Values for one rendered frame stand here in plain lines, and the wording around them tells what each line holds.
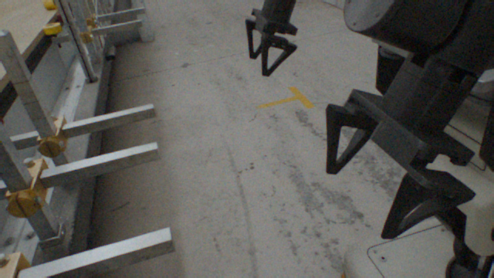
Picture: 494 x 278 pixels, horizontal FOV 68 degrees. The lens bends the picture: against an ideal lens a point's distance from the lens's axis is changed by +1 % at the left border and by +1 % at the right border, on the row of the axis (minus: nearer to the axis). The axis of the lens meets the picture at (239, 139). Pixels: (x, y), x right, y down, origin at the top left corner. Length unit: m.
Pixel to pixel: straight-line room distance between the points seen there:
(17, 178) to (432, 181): 0.72
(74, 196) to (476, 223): 0.89
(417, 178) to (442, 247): 1.05
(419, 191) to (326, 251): 1.36
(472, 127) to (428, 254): 0.65
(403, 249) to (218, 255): 0.77
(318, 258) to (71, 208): 1.02
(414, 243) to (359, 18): 1.11
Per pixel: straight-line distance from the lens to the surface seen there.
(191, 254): 1.72
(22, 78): 1.00
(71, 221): 0.96
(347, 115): 0.39
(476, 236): 0.80
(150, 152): 0.82
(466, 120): 0.77
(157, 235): 0.65
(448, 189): 0.32
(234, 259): 1.65
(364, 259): 1.27
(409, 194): 0.32
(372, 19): 0.28
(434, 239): 1.37
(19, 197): 0.82
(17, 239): 1.14
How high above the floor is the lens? 1.26
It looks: 32 degrees down
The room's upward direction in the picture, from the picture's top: 9 degrees counter-clockwise
